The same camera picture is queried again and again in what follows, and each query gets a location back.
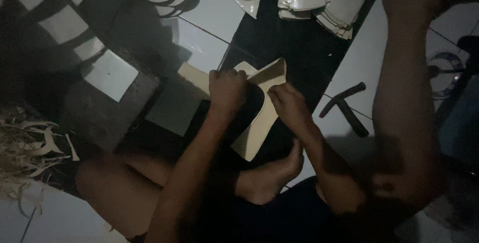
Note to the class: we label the person's left hand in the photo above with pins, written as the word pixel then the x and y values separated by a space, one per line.
pixel 226 91

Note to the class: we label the person's right hand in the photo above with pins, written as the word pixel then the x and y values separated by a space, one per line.
pixel 291 109

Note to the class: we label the person's left fingers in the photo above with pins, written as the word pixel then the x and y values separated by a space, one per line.
pixel 226 75

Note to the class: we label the person's right fingers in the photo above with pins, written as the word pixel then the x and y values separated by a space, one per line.
pixel 280 94

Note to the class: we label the cream curved cut piece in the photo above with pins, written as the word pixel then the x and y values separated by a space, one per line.
pixel 258 130

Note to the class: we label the small cream sheet piece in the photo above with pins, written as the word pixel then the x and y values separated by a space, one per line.
pixel 245 68

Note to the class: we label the black work mat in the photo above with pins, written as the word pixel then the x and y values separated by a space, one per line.
pixel 299 48

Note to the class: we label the dark hammer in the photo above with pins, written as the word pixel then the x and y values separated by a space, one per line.
pixel 346 108

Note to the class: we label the white square sheet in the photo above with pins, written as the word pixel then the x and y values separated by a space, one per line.
pixel 111 75

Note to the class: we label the person's dark shorts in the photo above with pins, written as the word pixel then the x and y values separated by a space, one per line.
pixel 292 216

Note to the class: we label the person's right leg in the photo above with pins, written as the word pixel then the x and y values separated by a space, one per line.
pixel 404 104

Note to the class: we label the person's leg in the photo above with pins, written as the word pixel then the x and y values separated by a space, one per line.
pixel 123 194
pixel 404 104

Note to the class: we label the dark stone block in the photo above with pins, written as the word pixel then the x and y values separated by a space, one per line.
pixel 108 119

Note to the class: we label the person's left leg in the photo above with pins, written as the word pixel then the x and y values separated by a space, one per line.
pixel 123 194

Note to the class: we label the clear tape roll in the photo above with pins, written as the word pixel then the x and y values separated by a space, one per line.
pixel 445 74

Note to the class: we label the black and white striped cloth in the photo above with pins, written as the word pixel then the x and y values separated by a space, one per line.
pixel 56 26

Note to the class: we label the dark blue bag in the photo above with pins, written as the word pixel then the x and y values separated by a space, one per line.
pixel 460 123

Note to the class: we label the heap of cream trimmings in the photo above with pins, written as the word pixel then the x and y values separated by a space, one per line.
pixel 26 153

